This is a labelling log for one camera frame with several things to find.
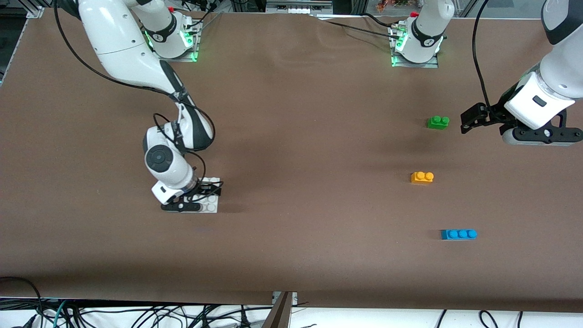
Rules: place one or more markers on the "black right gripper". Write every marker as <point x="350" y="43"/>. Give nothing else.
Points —
<point x="203" y="187"/>

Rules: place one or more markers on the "white studded base plate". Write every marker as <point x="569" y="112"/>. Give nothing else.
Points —
<point x="211" y="207"/>

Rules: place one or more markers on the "yellow two-stud block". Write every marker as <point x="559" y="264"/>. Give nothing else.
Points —
<point x="421" y="177"/>

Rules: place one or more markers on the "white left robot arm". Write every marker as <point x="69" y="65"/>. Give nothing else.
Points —
<point x="562" y="68"/>

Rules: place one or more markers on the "green two-stud block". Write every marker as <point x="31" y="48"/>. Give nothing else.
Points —
<point x="437" y="122"/>

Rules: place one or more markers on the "blue three-stud block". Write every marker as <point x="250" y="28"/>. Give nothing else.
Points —
<point x="458" y="234"/>

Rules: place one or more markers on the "brown table cover sheet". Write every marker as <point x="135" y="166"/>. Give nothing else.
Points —
<point x="296" y="127"/>

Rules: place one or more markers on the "grey power strip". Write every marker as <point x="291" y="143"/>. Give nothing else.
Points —
<point x="296" y="8"/>

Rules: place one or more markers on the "metal table frame bracket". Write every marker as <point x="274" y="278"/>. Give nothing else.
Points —
<point x="280" y="312"/>

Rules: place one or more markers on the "aluminium frame profile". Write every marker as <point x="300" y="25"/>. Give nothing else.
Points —
<point x="34" y="10"/>

